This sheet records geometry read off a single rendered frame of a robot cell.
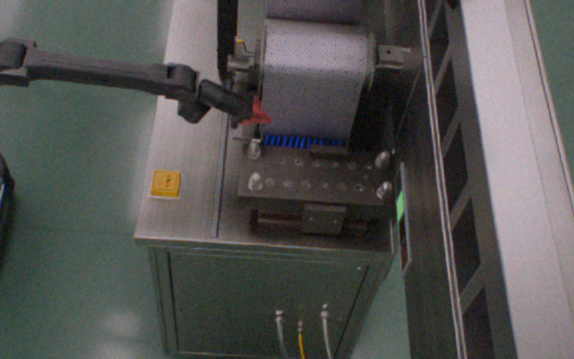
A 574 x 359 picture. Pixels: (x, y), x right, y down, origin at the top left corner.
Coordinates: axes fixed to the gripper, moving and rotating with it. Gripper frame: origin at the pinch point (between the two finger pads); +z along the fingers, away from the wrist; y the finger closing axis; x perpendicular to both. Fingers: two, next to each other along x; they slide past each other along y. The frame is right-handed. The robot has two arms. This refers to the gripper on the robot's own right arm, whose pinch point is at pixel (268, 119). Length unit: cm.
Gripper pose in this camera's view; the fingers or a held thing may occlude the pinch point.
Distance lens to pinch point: 182.2
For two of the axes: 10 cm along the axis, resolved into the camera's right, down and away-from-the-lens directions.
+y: -0.2, 8.2, -5.7
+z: 8.4, 3.3, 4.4
